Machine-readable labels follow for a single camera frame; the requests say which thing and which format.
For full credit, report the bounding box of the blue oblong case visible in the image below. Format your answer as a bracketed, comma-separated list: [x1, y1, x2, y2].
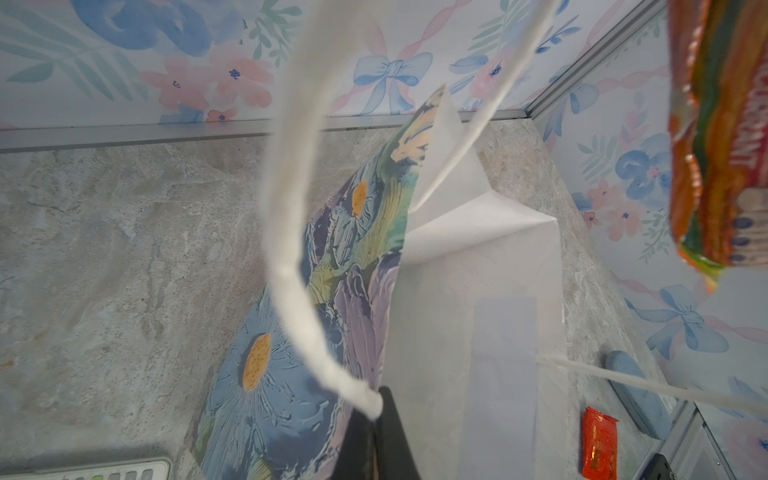
[604, 350, 672, 440]

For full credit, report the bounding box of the white calculator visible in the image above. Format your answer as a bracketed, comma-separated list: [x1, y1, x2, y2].
[1, 457, 172, 480]

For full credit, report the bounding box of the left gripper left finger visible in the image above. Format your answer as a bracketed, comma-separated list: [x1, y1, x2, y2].
[331, 411, 376, 480]

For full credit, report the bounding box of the red sauce packet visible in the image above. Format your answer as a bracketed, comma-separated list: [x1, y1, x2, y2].
[581, 407, 618, 480]

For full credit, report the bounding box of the orange Fox's candy bag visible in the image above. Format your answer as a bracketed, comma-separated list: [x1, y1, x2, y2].
[668, 1, 767, 291]

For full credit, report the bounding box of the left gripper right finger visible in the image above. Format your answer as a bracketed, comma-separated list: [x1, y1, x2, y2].
[374, 386, 421, 480]

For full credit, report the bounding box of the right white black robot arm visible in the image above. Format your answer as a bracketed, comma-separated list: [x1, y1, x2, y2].
[638, 453, 680, 480]

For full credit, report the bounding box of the floral paper gift bag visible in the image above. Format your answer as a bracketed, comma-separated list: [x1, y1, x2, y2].
[190, 0, 768, 480]

